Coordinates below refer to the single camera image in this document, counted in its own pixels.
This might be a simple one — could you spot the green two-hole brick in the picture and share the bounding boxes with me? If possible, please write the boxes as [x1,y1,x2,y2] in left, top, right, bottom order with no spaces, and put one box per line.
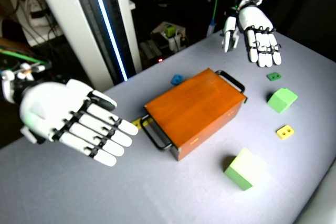
[266,72,282,82]

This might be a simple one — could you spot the yellow two-hole brick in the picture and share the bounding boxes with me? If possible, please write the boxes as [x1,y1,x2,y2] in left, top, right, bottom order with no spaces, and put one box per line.
[131,118,154,130]
[276,124,295,140]

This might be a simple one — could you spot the orange wooden box with handles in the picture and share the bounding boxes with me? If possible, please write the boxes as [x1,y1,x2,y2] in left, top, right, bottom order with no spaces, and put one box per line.
[140,68,248,156]

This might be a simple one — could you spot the green foam cube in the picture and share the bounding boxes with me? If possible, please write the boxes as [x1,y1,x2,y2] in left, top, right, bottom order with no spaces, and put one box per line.
[267,87,299,114]
[224,147,271,191]

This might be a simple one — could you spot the white appliance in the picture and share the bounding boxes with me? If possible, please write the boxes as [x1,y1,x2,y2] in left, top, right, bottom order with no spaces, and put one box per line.
[25,0,53,28]

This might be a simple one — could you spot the green cable along arm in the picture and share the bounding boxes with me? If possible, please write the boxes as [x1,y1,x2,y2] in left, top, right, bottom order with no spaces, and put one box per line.
[0,48,52,67]

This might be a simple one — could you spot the white column with blue light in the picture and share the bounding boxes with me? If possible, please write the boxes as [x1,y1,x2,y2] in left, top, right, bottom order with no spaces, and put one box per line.
[31,0,142,92]

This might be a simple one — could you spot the grey table cloth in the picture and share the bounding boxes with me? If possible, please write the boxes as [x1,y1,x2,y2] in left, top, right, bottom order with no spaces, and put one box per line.
[0,28,336,224]

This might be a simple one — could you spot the wooden box base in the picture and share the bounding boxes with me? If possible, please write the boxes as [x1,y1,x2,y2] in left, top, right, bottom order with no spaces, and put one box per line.
[170,102,247,162]

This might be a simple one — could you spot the white power device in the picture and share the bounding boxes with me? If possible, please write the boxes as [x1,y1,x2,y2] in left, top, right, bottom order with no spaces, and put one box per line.
[151,21,188,51]

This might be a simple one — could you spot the blue two-hole brick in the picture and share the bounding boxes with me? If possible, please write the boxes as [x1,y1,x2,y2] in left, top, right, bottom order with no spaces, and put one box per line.
[171,73,184,86]

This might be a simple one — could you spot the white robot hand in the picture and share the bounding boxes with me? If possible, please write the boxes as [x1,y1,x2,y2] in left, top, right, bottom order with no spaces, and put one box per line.
[222,5,282,68]
[19,78,139,167]

